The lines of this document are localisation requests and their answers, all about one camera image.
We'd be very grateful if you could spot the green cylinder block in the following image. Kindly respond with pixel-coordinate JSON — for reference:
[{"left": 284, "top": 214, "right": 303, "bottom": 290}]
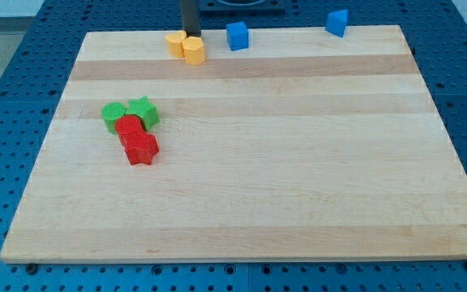
[{"left": 101, "top": 102, "right": 126, "bottom": 135}]

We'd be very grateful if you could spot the red cylinder block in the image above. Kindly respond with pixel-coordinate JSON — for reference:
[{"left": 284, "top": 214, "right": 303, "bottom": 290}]
[{"left": 114, "top": 115, "right": 144, "bottom": 146}]

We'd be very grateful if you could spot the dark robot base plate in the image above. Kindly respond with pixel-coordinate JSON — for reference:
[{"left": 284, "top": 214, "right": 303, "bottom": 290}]
[{"left": 198, "top": 0, "right": 285, "bottom": 12}]

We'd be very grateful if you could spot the yellow heart block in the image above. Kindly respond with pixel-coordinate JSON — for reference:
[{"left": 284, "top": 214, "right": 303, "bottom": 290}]
[{"left": 165, "top": 30, "right": 187, "bottom": 58}]

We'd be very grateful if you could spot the wooden board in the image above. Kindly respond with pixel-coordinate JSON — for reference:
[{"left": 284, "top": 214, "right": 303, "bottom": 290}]
[{"left": 0, "top": 25, "right": 467, "bottom": 264}]

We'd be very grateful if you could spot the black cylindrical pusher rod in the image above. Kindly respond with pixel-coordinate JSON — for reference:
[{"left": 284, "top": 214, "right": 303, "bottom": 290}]
[{"left": 178, "top": 0, "right": 202, "bottom": 37}]

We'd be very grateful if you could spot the red star block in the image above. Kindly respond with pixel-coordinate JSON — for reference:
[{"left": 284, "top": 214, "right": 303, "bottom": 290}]
[{"left": 123, "top": 132, "right": 159, "bottom": 165}]

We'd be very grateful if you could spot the blue cube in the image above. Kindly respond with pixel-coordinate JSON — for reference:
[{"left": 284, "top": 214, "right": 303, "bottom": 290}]
[{"left": 226, "top": 21, "right": 249, "bottom": 51}]

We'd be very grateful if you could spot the blue triangular prism block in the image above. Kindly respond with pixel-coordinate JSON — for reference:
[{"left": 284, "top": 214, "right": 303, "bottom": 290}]
[{"left": 325, "top": 10, "right": 349, "bottom": 37}]

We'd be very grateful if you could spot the green star block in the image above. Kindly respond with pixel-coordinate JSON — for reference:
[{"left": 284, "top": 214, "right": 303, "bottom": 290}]
[{"left": 126, "top": 96, "right": 160, "bottom": 131}]

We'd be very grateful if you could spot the yellow hexagon block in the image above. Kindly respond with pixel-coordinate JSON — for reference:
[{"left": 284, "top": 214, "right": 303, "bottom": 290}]
[{"left": 182, "top": 36, "right": 206, "bottom": 65}]

